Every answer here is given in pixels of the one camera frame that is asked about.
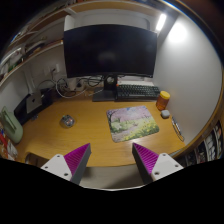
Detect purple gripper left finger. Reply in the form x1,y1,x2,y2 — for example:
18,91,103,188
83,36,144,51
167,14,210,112
42,144,91,185

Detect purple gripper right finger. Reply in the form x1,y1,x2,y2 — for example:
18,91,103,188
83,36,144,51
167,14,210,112
132,143,182,184

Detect transparent computer mouse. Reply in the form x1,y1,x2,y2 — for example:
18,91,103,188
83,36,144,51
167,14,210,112
60,115,75,128

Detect floral landscape mouse pad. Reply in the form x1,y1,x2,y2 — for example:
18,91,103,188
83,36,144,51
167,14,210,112
106,106,159,143

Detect silver mac mini computer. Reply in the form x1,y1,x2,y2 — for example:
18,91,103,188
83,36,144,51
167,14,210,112
26,92,42,113

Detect black computer monitor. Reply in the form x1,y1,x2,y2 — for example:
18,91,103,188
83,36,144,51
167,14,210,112
63,24,157,102

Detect eyeglasses on desk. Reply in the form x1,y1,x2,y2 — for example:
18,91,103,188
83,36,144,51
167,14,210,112
171,116,185,142

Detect small grey earbuds case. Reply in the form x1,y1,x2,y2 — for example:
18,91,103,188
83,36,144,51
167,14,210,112
161,110,170,119

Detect black mechanical keyboard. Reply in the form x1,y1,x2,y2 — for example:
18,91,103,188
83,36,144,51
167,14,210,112
116,84,160,101

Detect white light bar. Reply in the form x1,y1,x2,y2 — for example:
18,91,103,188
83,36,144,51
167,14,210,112
156,14,167,32

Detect white desk cables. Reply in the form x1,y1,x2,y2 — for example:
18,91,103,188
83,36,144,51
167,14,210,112
49,68,105,100

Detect wooden wall shelf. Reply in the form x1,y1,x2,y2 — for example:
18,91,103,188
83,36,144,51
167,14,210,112
0,39,65,88

